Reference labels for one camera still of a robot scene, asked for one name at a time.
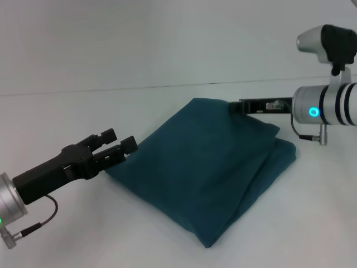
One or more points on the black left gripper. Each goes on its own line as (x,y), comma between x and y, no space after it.
(55,173)

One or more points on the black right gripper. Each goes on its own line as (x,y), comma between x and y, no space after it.
(265,105)

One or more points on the teal blue t-shirt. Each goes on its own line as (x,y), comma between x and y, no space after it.
(200,167)

